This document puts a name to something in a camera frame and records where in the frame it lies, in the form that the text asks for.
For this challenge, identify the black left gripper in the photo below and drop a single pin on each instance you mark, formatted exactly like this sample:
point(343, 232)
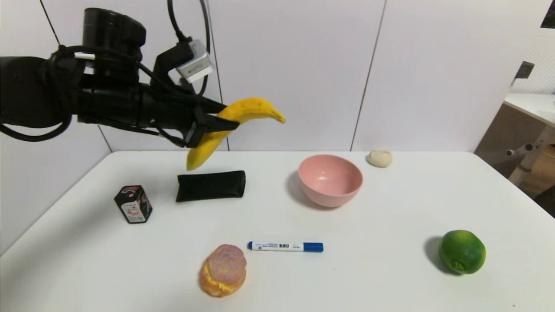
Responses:
point(194, 128)

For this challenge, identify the yellow banana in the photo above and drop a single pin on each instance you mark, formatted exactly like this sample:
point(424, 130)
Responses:
point(253, 108)

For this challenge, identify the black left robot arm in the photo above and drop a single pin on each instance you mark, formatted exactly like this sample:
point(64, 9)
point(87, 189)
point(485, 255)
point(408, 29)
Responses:
point(30, 91)

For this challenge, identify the pink bowl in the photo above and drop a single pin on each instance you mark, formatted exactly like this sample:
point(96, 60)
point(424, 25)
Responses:
point(329, 180)

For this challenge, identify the black soft pouch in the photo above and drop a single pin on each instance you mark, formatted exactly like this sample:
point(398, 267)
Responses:
point(211, 186)

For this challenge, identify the black tin with pink print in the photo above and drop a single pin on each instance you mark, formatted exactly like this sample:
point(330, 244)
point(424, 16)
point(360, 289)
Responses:
point(133, 206)

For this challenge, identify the blue white marker pen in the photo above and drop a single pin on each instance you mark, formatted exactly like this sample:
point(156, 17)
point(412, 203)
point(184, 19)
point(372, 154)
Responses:
point(282, 246)

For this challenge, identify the cream puff pastry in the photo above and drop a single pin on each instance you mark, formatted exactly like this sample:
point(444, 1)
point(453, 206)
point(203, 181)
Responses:
point(223, 269)

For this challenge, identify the beige round bun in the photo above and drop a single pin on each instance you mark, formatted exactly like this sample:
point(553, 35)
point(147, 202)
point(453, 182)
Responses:
point(380, 159)

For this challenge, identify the green lime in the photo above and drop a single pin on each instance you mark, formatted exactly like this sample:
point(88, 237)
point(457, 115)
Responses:
point(462, 252)

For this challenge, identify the white desk with mesh panel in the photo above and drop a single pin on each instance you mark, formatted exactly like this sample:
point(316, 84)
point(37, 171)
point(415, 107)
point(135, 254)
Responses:
point(503, 134)

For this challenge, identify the white desk leg with knobs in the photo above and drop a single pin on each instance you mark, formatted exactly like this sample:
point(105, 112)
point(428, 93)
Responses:
point(531, 158)

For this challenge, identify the white perforated panel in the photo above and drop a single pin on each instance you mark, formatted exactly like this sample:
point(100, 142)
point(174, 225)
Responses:
point(540, 65)

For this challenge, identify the dark screen corner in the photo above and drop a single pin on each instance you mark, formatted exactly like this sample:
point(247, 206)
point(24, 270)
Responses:
point(548, 19)

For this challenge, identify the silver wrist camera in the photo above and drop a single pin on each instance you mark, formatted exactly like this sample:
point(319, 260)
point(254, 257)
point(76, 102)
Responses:
point(195, 63)

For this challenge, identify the black wall mounted bracket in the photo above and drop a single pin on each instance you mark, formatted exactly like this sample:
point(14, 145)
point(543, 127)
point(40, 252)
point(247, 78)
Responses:
point(523, 70)

